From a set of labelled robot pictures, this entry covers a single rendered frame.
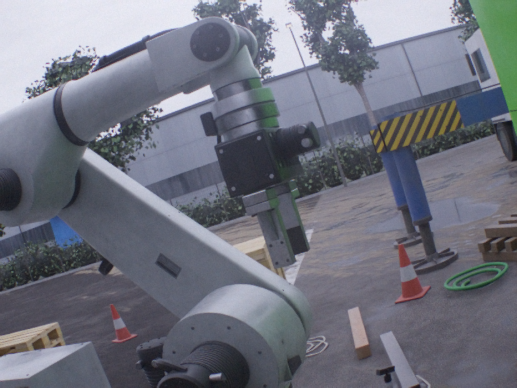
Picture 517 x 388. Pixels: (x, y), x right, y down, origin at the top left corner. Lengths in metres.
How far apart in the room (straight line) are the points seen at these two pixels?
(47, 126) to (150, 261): 0.52
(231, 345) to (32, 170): 0.72
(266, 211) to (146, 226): 0.49
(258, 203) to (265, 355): 0.35
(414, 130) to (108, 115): 4.83
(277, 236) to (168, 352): 0.39
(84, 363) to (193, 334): 0.54
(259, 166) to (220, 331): 0.39
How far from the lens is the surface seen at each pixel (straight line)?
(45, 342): 5.59
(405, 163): 6.19
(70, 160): 1.74
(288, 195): 1.57
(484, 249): 5.74
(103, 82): 1.62
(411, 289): 5.38
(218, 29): 1.47
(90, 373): 1.88
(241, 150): 1.41
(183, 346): 1.46
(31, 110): 1.75
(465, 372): 3.41
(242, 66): 1.49
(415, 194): 6.22
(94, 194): 1.87
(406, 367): 3.52
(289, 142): 1.46
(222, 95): 1.49
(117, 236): 1.84
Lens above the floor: 1.39
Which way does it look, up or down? 1 degrees down
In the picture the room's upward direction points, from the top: 18 degrees counter-clockwise
